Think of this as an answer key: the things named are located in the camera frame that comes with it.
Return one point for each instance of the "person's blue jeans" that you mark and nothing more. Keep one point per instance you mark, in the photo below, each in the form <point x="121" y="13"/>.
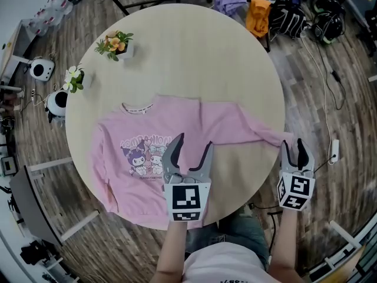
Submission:
<point x="235" y="231"/>

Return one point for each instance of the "pink long-sleeved top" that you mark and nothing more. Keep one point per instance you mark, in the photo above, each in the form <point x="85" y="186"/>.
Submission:
<point x="141" y="134"/>

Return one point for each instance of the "orange flower pot plant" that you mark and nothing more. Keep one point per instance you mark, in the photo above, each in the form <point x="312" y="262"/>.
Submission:
<point x="115" y="44"/>

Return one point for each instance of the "purple cloth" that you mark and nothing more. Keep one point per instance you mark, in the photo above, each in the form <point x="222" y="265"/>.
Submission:
<point x="229" y="3"/>

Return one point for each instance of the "grey chair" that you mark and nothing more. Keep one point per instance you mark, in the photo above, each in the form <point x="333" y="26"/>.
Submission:
<point x="35" y="205"/>

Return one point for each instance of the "white round device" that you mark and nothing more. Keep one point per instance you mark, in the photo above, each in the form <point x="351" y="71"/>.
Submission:
<point x="57" y="102"/>
<point x="42" y="68"/>

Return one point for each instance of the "person's right forearm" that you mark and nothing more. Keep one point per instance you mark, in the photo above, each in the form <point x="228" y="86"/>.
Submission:
<point x="284" y="240"/>

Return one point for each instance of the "person's left forearm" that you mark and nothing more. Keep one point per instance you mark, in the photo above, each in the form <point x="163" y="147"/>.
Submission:
<point x="172" y="249"/>

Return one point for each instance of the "white flower pot plant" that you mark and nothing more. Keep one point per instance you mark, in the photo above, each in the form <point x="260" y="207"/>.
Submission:
<point x="76" y="79"/>

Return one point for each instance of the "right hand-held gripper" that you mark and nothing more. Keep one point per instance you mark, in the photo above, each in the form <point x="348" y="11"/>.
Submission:
<point x="295" y="192"/>

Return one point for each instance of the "orange cloth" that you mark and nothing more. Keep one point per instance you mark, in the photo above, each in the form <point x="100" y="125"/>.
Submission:
<point x="258" y="18"/>

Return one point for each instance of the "person's white shirt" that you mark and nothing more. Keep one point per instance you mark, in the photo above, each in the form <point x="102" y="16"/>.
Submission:
<point x="224" y="264"/>

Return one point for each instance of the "black white patterned garment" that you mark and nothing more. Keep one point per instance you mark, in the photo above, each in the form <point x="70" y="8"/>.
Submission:
<point x="287" y="21"/>

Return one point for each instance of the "pack of plastic bottles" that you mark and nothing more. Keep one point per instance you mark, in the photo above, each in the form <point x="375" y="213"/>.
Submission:
<point x="48" y="13"/>

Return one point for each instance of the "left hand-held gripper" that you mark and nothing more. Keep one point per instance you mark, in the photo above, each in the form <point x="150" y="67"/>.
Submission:
<point x="186" y="197"/>

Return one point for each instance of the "white power strip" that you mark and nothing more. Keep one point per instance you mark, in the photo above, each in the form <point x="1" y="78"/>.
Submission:
<point x="334" y="152"/>

